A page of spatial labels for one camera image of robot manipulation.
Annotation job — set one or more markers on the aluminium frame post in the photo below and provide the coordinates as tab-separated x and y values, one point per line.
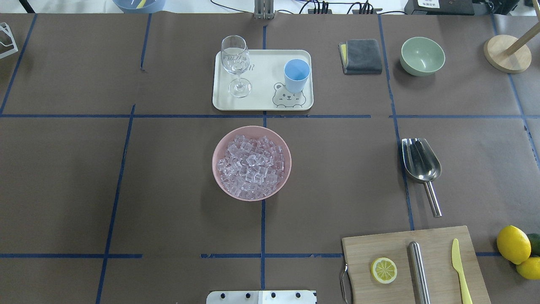
264	9

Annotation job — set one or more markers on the pile of clear ice cubes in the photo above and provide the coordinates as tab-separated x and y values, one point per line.
251	168

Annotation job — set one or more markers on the lemon half slice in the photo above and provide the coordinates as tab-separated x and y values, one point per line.
383	270

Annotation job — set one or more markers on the green lime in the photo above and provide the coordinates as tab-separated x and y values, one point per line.
534	239

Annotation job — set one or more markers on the grey folded cloth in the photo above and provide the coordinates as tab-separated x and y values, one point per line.
360	57

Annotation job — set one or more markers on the green ceramic bowl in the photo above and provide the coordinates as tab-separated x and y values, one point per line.
421	56

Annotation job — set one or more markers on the whole yellow lemon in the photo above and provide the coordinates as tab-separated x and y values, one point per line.
513	244

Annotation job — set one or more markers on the white wire cup rack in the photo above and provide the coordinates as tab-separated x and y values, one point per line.
8	44

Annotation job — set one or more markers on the black power strip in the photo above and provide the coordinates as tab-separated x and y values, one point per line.
321	7

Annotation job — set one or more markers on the wooden stand with round base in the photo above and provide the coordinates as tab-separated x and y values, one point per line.
508	53

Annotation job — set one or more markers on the yellow plastic knife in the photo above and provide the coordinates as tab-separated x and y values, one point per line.
458	266

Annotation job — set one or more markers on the blue bowl on side desk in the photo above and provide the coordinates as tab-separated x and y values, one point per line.
140	6

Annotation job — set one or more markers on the light blue plastic cup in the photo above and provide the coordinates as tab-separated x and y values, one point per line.
296	73

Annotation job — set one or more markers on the clear wine glass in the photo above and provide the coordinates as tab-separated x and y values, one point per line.
235	60

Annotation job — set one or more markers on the black device box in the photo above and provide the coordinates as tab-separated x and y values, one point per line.
449	7

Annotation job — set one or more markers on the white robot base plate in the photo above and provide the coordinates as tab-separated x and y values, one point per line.
262	297

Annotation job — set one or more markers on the wooden cutting board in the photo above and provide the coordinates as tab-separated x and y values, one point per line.
435	246

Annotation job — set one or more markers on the cream bear tray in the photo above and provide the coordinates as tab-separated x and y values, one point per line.
268	90

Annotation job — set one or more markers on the pink bowl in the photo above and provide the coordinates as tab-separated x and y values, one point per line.
251	131

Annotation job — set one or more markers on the stainless steel ice scoop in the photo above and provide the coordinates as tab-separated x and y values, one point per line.
423	166

